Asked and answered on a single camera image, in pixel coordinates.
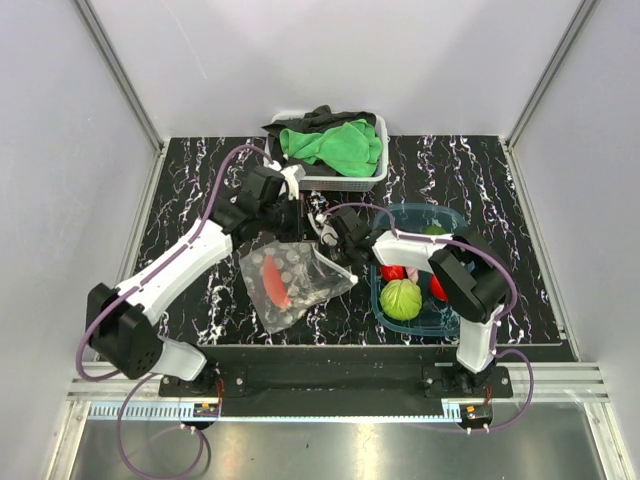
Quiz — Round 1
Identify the fake red apple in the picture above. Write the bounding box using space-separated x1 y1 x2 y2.
429 275 449 302

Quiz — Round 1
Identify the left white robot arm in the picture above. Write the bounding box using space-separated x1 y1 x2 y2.
81 165 305 396

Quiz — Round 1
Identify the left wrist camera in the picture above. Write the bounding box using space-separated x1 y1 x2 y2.
279 165 306 200

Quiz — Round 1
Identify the white plastic basket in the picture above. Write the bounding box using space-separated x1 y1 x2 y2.
269 112 389 192

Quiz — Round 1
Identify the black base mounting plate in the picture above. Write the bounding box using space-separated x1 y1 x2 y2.
159 345 514 421

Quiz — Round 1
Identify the black cloth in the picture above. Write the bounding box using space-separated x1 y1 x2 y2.
264 105 377 177

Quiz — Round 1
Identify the blue transparent plastic container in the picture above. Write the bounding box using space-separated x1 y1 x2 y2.
369 203 467 337

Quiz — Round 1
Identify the green cloth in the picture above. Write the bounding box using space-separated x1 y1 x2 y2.
279 120 383 178

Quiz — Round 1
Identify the fake green cabbage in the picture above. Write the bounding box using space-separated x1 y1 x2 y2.
379 279 423 321

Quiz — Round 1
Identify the fake watermelon slice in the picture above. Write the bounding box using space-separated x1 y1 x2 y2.
263 255 292 310

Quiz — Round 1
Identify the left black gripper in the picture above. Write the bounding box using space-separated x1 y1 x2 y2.
260 193 320 243

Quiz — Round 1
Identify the fake red orange mango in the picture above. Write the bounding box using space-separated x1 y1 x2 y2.
380 265 405 282

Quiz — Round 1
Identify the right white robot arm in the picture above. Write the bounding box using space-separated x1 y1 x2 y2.
316 203 518 397

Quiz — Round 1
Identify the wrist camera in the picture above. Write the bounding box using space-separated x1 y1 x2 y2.
308 213 339 247
279 165 306 200

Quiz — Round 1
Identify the fake green orange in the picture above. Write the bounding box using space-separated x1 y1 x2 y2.
424 225 448 235

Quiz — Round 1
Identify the clear zip top bag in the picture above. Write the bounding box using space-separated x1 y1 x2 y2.
239 241 358 334

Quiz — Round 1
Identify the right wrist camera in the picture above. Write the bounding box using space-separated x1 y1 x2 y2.
308 213 339 247

